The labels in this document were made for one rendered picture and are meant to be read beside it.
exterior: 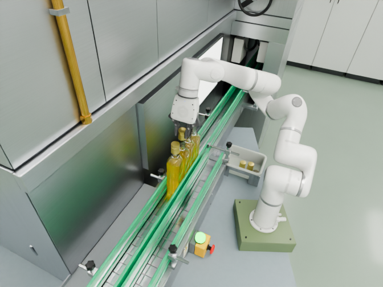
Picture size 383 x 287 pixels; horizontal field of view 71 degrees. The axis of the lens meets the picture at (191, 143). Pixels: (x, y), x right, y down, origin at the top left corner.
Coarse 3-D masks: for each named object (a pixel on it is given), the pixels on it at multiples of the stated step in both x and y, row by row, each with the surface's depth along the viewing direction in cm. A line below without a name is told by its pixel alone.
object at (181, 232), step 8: (216, 168) 126; (208, 184) 121; (200, 192) 112; (200, 200) 116; (192, 208) 106; (192, 216) 109; (184, 224) 100; (184, 232) 104; (176, 240) 96; (160, 264) 88; (160, 272) 88; (152, 280) 84; (160, 280) 92
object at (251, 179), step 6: (216, 156) 156; (228, 168) 145; (234, 168) 143; (228, 174) 148; (234, 174) 146; (240, 174) 144; (246, 174) 142; (252, 174) 140; (240, 180) 147; (246, 180) 145; (252, 180) 143; (258, 180) 141
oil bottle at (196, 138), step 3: (195, 135) 121; (198, 135) 122; (192, 138) 120; (195, 138) 120; (198, 138) 122; (195, 141) 120; (198, 141) 123; (195, 144) 121; (198, 144) 125; (195, 147) 122; (198, 147) 127; (195, 150) 124; (198, 150) 128; (195, 153) 125; (198, 153) 130; (195, 156) 126
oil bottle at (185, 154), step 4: (180, 152) 112; (184, 152) 112; (188, 152) 114; (184, 156) 112; (188, 156) 116; (184, 160) 113; (188, 160) 118; (184, 164) 115; (188, 164) 119; (184, 168) 116; (188, 168) 121; (184, 172) 118; (184, 176) 120
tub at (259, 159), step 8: (240, 152) 156; (248, 152) 153; (256, 152) 152; (232, 160) 156; (240, 160) 157; (248, 160) 156; (256, 160) 154; (264, 160) 147; (240, 168) 142; (256, 168) 152
